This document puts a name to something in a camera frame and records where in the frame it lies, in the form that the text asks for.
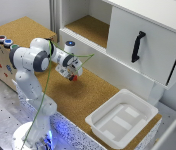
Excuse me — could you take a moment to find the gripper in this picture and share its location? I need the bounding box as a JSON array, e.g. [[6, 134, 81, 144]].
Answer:
[[67, 57, 84, 79]]

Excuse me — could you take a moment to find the white cabinet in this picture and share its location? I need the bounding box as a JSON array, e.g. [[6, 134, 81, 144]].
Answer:
[[58, 0, 176, 108]]

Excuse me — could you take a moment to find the green button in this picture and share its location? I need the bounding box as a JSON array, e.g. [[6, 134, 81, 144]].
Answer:
[[9, 43, 20, 51]]

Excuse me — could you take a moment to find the white plastic box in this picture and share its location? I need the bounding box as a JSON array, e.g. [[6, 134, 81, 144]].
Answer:
[[84, 88, 160, 150]]

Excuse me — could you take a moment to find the blue button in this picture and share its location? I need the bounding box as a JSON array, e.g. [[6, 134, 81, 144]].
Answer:
[[3, 38, 14, 48]]

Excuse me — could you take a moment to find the red button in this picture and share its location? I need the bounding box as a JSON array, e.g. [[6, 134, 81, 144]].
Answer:
[[0, 34, 7, 44]]

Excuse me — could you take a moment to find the white sliding door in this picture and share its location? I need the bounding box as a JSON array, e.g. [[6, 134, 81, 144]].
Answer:
[[105, 5, 176, 87]]

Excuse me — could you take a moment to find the green cable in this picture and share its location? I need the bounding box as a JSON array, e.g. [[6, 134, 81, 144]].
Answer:
[[20, 39, 95, 150]]

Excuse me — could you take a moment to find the black door handle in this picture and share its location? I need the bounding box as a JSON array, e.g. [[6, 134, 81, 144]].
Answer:
[[130, 30, 147, 64]]

